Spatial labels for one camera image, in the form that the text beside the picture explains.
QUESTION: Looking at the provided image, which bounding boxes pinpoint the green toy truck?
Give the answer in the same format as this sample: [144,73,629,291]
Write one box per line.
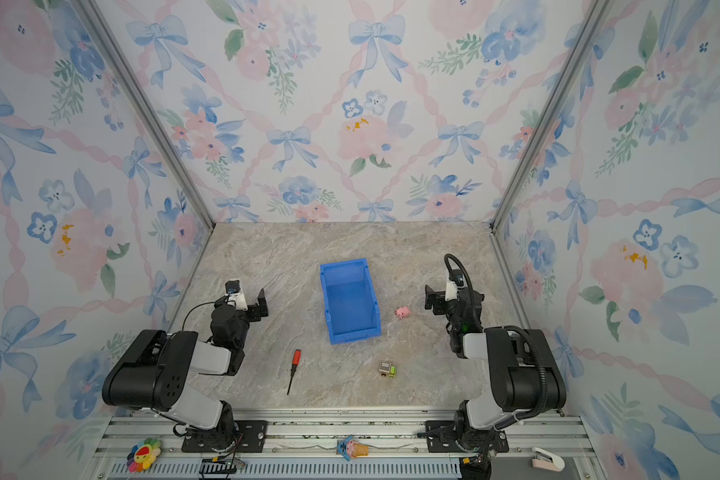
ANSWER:
[379,362,396,378]

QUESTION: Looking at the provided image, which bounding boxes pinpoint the corner aluminium post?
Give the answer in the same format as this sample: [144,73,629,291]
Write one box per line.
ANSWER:
[71,1,215,231]
[490,0,612,232]

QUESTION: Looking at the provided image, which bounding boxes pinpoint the blue orange small toy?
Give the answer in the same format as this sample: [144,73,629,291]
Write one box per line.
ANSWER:
[336,436,370,461]

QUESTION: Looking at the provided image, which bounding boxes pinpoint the white pink small device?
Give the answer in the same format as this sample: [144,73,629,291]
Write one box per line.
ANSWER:
[531,447,566,473]

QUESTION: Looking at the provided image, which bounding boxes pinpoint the aluminium rail frame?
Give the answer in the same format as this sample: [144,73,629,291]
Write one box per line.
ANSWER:
[82,407,606,479]

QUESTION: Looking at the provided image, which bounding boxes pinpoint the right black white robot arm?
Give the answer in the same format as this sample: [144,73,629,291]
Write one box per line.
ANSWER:
[417,282,567,456]

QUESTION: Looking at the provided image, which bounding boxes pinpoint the right corner aluminium post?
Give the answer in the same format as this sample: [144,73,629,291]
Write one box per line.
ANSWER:
[490,0,612,232]

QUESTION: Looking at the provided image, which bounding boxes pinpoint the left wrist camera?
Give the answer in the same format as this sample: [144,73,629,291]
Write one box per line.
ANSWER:
[225,279,248,311]

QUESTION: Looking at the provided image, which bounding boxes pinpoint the left corner aluminium post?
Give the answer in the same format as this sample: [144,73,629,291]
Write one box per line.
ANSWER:
[71,1,215,231]

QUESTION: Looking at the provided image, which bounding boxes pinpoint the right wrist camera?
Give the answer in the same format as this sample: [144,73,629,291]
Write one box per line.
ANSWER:
[444,271,463,302]

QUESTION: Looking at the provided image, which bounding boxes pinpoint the colourful flower toy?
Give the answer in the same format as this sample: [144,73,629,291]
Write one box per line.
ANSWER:
[126,438,161,473]

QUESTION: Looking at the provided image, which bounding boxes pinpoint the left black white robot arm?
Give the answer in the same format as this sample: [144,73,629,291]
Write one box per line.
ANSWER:
[102,280,269,455]

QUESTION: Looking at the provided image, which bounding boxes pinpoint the blue plastic bin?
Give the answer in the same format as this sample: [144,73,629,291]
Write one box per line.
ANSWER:
[319,259,382,345]

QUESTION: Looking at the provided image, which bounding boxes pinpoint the pink pig toy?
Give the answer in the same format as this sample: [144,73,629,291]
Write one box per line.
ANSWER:
[395,306,411,319]

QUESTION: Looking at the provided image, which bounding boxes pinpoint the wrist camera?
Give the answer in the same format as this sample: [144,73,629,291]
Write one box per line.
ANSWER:
[444,271,463,302]
[225,279,248,311]

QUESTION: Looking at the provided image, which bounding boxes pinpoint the red black screwdriver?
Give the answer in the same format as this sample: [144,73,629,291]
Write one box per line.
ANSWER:
[286,349,302,395]

